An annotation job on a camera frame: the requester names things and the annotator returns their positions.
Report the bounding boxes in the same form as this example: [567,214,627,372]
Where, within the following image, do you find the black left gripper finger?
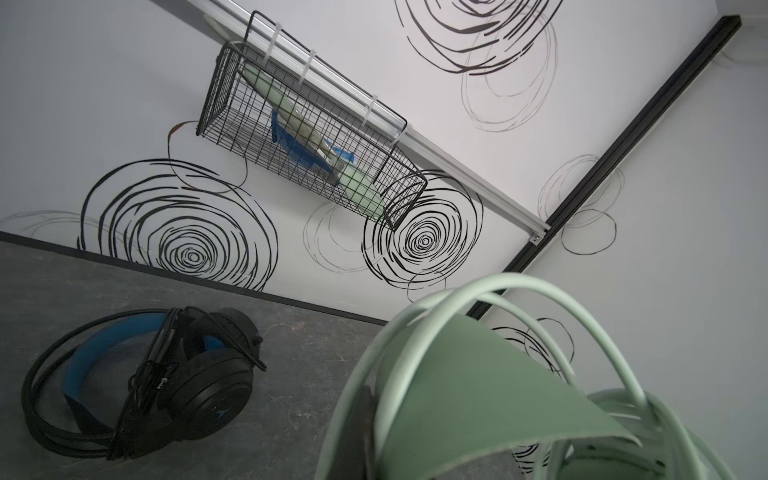
[326,385,376,480]

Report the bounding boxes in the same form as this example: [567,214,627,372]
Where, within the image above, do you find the mint green headphones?
[315,273,733,479]

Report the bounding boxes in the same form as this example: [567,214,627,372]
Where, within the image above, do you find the black gaming headphones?
[20,306,267,460]

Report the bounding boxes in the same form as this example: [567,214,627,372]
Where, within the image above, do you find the blue item in basket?
[271,110,332,173]

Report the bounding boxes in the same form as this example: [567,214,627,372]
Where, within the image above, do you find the black wire basket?
[196,12,427,230]

